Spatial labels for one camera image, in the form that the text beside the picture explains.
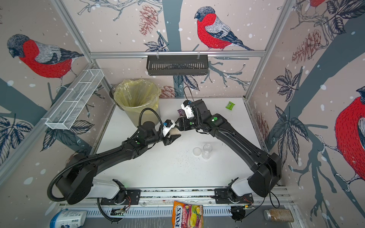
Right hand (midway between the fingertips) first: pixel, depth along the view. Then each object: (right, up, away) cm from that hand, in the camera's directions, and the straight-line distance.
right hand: (179, 121), depth 75 cm
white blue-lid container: (-50, -43, -12) cm, 67 cm away
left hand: (0, -4, +4) cm, 6 cm away
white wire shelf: (-58, +4, -4) cm, 58 cm away
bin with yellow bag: (-34, +16, +22) cm, 44 cm away
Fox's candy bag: (+4, -44, -9) cm, 45 cm away
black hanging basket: (-3, +41, +31) cm, 51 cm away
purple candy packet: (0, +4, +35) cm, 35 cm away
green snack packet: (+40, +10, +39) cm, 57 cm away
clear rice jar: (-3, -6, +2) cm, 7 cm away
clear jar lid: (+11, -21, +15) cm, 28 cm away
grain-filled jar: (+48, -43, -11) cm, 66 cm away
